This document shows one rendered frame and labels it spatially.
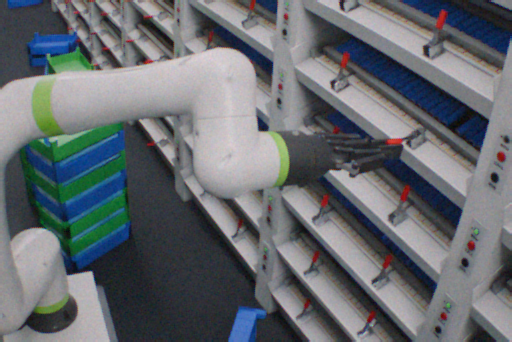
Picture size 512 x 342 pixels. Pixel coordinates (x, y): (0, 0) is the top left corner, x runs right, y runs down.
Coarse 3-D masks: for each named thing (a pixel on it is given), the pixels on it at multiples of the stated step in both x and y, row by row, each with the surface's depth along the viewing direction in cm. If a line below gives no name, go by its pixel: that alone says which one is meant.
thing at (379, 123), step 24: (312, 48) 143; (312, 72) 141; (336, 96) 132; (360, 96) 130; (360, 120) 127; (384, 120) 122; (432, 144) 113; (432, 168) 109; (456, 168) 107; (456, 192) 104
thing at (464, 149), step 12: (324, 48) 143; (324, 60) 142; (336, 60) 139; (348, 60) 136; (360, 72) 132; (372, 84) 129; (384, 84) 127; (384, 96) 126; (396, 96) 123; (408, 108) 119; (408, 120) 119; (420, 120) 117; (432, 120) 115; (432, 132) 115; (444, 132) 111; (456, 144) 109; (468, 144) 107; (468, 156) 107
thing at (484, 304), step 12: (504, 264) 104; (492, 276) 104; (504, 276) 105; (480, 288) 104; (492, 288) 105; (504, 288) 106; (480, 300) 106; (492, 300) 105; (504, 300) 103; (480, 312) 104; (492, 312) 103; (504, 312) 102; (480, 324) 106; (492, 324) 101; (504, 324) 100; (492, 336) 104; (504, 336) 99
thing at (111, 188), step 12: (120, 180) 206; (36, 192) 197; (96, 192) 198; (108, 192) 204; (48, 204) 194; (60, 204) 187; (72, 204) 191; (84, 204) 196; (60, 216) 191; (72, 216) 193
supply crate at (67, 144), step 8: (96, 128) 187; (104, 128) 190; (112, 128) 193; (120, 128) 196; (56, 136) 190; (64, 136) 191; (72, 136) 191; (80, 136) 182; (88, 136) 185; (96, 136) 188; (104, 136) 191; (32, 144) 183; (40, 144) 179; (56, 144) 175; (64, 144) 178; (72, 144) 181; (80, 144) 184; (88, 144) 186; (40, 152) 181; (48, 152) 177; (56, 152) 176; (64, 152) 179; (72, 152) 182; (56, 160) 177
